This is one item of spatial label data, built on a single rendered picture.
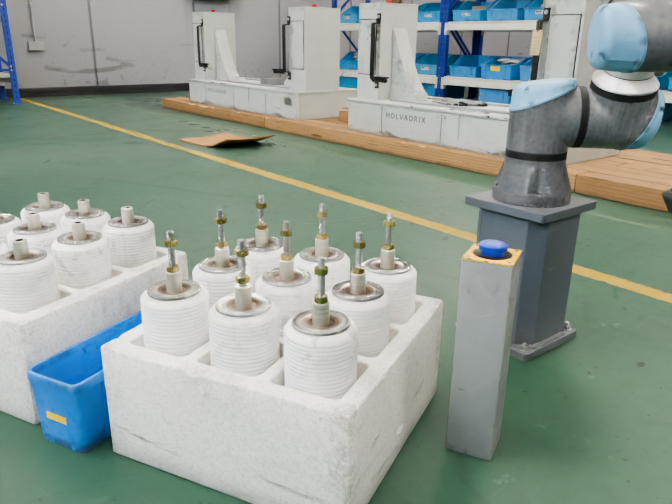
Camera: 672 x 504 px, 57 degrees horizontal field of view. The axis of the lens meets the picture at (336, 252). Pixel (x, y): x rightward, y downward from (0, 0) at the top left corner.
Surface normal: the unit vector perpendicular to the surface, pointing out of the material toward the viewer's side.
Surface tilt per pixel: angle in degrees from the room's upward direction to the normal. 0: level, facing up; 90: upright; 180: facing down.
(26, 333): 90
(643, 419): 0
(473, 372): 90
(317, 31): 90
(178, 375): 90
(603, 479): 0
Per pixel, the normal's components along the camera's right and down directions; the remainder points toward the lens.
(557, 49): -0.78, 0.19
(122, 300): 0.89, 0.16
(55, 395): -0.45, 0.32
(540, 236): -0.11, 0.32
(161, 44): 0.63, 0.26
